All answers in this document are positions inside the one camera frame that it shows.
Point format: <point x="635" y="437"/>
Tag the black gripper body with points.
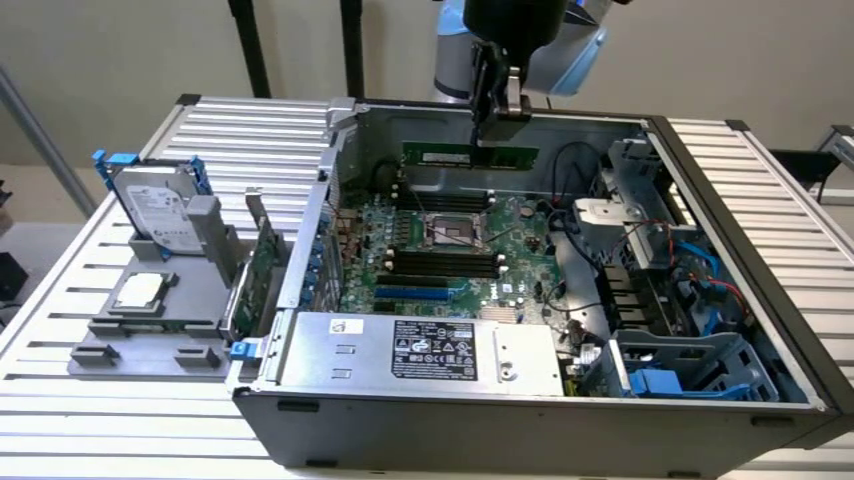
<point x="510" y="22"/>

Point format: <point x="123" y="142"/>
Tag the black RAM slot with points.
<point x="443" y="264"/>
<point x="443" y="207"/>
<point x="443" y="202"/>
<point x="443" y="249"/>
<point x="443" y="192"/>
<point x="443" y="197"/>
<point x="443" y="257"/>
<point x="443" y="272"/>

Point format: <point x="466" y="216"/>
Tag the green motherboard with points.
<point x="527" y="270"/>

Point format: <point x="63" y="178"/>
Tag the green graphics card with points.
<point x="256" y="280"/>

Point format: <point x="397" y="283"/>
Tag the green RAM stick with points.
<point x="434" y="156"/>

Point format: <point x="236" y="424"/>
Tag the metal CPU socket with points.
<point x="453" y="230"/>

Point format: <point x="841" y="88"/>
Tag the blue expansion slot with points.
<point x="410" y="293"/>

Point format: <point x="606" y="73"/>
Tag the thick black pole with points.
<point x="250" y="45"/>

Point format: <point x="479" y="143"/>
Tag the long black expansion slot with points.
<point x="410" y="281"/>

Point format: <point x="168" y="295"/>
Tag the blue case latch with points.
<point x="243" y="349"/>

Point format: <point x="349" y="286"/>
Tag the grey metal drive cage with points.
<point x="641" y="170"/>

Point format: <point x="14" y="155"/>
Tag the grey metal post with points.
<point x="40" y="135"/>

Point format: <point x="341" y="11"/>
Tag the grey metal frame table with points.
<point x="837" y="145"/>

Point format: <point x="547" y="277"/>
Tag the blue disk caddy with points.
<point x="657" y="382"/>

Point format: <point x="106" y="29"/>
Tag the silver chipset heatsink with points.
<point x="499" y="314"/>

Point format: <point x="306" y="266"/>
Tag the silver CPU chip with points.
<point x="146" y="291"/>

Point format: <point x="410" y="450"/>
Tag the thin black pole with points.
<point x="351" y="45"/>

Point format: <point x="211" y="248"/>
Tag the black open PC case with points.
<point x="467" y="430"/>

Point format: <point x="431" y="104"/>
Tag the blue hard disk carrier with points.
<point x="120" y="159"/>

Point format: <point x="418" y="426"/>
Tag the short black expansion slot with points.
<point x="393" y="306"/>

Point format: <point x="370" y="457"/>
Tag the grey power supply unit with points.
<point x="374" y="360"/>

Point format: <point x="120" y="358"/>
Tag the grey disk bay cage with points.
<point x="721" y="355"/>

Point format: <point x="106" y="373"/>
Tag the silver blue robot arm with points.
<point x="454" y="55"/>

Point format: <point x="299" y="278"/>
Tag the grey parts rack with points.
<point x="147" y="360"/>

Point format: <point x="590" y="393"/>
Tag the black box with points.
<point x="12" y="275"/>

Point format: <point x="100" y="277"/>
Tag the silver hard disk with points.
<point x="160" y="210"/>

